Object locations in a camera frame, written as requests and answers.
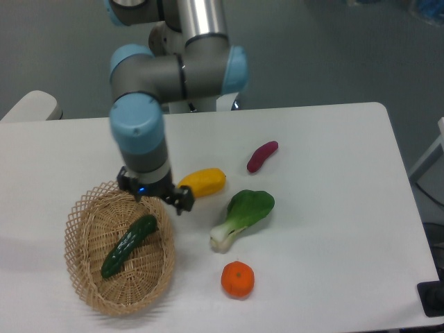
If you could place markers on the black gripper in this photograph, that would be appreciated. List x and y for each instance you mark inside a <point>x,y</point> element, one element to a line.
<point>181,198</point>

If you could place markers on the green cucumber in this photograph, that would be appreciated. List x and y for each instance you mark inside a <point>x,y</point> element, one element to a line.
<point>134,236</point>

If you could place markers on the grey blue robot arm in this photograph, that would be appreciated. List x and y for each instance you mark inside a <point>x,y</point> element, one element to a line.
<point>141,82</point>

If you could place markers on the woven wicker basket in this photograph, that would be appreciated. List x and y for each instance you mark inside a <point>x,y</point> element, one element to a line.
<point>96,223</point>

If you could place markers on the yellow mango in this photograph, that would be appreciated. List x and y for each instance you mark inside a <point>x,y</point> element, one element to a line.
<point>204,182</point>

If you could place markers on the green bok choy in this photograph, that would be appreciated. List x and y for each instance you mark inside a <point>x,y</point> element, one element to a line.
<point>245,209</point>

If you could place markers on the purple sweet potato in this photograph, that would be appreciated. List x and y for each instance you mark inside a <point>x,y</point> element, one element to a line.
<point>261,155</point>

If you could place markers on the orange tangerine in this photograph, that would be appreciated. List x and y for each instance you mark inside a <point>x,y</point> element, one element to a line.
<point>237,279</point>

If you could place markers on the white chair seat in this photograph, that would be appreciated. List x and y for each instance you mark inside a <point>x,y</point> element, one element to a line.
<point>34,106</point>

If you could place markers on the black device at edge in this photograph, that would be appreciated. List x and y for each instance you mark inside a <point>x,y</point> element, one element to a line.
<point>431,297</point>

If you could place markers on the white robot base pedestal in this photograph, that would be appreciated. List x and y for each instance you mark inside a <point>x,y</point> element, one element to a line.
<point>221,103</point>

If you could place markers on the white furniture frame right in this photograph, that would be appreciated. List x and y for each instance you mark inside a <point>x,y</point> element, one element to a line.
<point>428,158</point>

